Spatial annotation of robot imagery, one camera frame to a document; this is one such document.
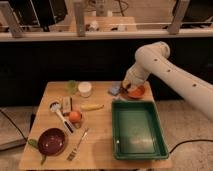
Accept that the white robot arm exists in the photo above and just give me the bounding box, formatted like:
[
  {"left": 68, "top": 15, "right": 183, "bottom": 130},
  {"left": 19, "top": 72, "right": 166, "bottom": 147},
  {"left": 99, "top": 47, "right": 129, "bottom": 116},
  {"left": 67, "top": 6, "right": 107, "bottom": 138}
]
[{"left": 122, "top": 41, "right": 213, "bottom": 121}]

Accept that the blue sponge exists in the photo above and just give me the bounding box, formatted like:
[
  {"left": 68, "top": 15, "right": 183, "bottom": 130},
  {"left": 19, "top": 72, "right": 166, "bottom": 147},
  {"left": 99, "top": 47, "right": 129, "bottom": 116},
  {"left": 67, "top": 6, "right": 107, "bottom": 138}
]
[{"left": 108, "top": 82, "right": 121, "bottom": 96}]

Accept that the dark red bowl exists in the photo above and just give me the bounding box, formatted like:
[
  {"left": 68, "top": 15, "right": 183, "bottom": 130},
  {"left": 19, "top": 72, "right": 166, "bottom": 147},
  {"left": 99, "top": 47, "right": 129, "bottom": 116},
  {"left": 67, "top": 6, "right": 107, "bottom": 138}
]
[{"left": 38, "top": 128, "right": 67, "bottom": 156}]

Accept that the green plastic cup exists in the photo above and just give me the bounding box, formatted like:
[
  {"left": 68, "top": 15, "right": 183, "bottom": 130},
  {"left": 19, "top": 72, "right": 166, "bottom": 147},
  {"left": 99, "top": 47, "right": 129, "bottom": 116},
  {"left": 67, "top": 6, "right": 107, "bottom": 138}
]
[{"left": 67, "top": 80, "right": 77, "bottom": 94}]

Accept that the black cable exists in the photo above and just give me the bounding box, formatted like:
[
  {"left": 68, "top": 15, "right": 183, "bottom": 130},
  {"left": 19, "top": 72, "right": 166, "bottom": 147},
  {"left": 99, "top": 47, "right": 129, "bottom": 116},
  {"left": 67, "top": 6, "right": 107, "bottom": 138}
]
[{"left": 0, "top": 109, "right": 29, "bottom": 142}]

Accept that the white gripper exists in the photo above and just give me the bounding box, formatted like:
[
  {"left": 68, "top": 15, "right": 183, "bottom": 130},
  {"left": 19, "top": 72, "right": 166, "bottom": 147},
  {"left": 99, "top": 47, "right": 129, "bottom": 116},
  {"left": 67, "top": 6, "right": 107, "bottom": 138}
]
[{"left": 122, "top": 73, "right": 144, "bottom": 89}]

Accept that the white plastic cup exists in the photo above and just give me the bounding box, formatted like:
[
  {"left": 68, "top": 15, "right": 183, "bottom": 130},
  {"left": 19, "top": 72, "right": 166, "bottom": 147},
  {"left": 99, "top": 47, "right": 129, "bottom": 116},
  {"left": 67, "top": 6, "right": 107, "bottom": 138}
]
[{"left": 78, "top": 82, "right": 92, "bottom": 98}]

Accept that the tan wooden block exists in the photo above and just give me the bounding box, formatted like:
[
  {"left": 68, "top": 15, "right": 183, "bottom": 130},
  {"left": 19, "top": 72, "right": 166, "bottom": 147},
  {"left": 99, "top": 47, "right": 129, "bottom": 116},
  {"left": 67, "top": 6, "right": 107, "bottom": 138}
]
[{"left": 62, "top": 96, "right": 72, "bottom": 115}]

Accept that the silver fork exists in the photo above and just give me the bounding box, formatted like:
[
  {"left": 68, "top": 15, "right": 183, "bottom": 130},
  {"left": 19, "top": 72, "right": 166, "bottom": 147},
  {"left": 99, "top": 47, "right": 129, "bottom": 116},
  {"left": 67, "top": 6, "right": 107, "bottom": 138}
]
[{"left": 67, "top": 128, "right": 89, "bottom": 161}]

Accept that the orange bowl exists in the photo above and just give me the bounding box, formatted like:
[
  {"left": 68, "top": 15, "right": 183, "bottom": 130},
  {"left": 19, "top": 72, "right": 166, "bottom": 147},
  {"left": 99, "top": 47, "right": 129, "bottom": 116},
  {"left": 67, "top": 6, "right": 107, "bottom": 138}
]
[{"left": 121, "top": 85, "right": 145, "bottom": 99}]

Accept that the orange fruit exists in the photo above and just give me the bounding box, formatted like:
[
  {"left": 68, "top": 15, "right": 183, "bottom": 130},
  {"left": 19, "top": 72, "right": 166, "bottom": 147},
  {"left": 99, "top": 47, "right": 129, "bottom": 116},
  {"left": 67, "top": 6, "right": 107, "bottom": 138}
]
[{"left": 69, "top": 111, "right": 82, "bottom": 123}]

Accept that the black monitor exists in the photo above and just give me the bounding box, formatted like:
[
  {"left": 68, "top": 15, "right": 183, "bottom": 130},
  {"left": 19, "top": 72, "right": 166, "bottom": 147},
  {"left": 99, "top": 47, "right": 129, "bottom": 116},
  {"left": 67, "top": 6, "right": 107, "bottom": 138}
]
[{"left": 8, "top": 0, "right": 68, "bottom": 27}]

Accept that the yellow banana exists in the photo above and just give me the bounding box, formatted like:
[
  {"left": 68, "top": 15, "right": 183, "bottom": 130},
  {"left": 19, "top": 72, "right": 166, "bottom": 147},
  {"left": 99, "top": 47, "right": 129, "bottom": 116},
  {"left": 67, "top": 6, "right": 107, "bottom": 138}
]
[{"left": 80, "top": 104, "right": 104, "bottom": 111}]

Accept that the white handled brush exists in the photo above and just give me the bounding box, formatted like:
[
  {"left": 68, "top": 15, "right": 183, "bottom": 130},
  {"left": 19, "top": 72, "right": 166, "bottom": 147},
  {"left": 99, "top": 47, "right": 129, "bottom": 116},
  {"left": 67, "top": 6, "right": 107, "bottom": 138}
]
[{"left": 50, "top": 102, "right": 74, "bottom": 133}]

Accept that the green plastic tray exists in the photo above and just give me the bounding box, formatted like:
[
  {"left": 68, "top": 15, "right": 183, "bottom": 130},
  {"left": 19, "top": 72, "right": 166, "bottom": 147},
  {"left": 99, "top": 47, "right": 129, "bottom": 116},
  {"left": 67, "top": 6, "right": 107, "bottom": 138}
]
[{"left": 111, "top": 100, "right": 169, "bottom": 160}]

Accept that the green pepper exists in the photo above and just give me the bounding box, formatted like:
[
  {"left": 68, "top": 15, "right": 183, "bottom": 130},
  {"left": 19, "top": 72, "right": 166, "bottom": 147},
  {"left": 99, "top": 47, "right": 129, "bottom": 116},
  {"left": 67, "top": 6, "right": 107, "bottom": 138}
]
[{"left": 27, "top": 139, "right": 46, "bottom": 165}]

